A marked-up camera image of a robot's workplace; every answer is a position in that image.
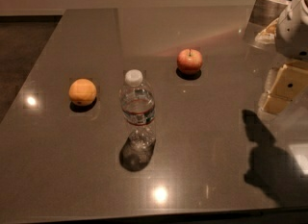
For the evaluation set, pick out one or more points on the red apple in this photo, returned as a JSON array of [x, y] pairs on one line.
[[189, 61]]

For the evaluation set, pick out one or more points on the metal box with snacks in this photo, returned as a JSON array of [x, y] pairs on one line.
[[262, 14]]

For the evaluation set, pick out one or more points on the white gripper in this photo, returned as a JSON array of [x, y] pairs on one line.
[[293, 36]]

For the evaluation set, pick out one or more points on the orange fruit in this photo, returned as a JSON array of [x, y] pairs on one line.
[[82, 92]]

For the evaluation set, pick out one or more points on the clear plastic water bottle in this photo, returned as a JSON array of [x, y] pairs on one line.
[[138, 107]]

